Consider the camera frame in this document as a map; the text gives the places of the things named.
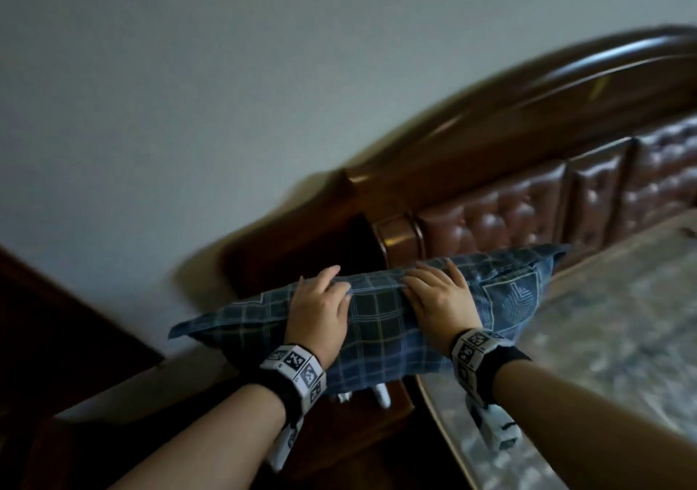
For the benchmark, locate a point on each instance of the person's right hand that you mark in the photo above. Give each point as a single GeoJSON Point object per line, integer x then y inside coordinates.
{"type": "Point", "coordinates": [444, 310]}

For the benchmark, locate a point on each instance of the person's left hand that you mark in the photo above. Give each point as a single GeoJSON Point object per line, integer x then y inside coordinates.
{"type": "Point", "coordinates": [316, 320]}

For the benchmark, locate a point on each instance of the person's left thumb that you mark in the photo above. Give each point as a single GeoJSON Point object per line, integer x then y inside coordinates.
{"type": "Point", "coordinates": [342, 298]}

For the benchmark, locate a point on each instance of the person's right thumb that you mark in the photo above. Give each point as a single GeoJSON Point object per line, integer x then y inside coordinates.
{"type": "Point", "coordinates": [414, 299]}

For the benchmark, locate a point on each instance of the blue plaid pillow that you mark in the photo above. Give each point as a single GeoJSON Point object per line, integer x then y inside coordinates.
{"type": "Point", "coordinates": [381, 331]}

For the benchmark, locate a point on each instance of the person's right forearm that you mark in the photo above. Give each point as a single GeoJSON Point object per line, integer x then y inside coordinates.
{"type": "Point", "coordinates": [588, 435]}

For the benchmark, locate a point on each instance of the person's left forearm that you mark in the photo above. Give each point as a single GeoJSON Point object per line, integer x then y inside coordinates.
{"type": "Point", "coordinates": [207, 446]}

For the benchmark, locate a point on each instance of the small white object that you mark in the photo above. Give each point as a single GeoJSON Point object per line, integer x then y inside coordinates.
{"type": "Point", "coordinates": [381, 396]}

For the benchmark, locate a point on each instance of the brown wooden bedside table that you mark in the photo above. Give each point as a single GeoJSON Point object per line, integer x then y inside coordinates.
{"type": "Point", "coordinates": [348, 440]}

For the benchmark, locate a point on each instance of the wooden headboard with leather panels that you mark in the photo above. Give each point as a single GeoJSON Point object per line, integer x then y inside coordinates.
{"type": "Point", "coordinates": [517, 141]}

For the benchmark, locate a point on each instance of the dark wooden cabinet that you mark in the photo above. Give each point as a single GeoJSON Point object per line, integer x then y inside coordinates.
{"type": "Point", "coordinates": [60, 342]}

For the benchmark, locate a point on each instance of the right wrist camera marker band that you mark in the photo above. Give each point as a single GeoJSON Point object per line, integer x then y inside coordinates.
{"type": "Point", "coordinates": [476, 353]}

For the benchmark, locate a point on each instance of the wrist camera marker band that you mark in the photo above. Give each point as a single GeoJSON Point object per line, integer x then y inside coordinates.
{"type": "Point", "coordinates": [476, 353]}
{"type": "Point", "coordinates": [297, 370]}

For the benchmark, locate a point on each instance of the left wrist camera marker band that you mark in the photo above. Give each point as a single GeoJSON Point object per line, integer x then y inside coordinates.
{"type": "Point", "coordinates": [297, 370]}

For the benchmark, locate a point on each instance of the brown wooden bed side rail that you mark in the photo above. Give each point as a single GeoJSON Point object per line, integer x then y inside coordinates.
{"type": "Point", "coordinates": [444, 435]}

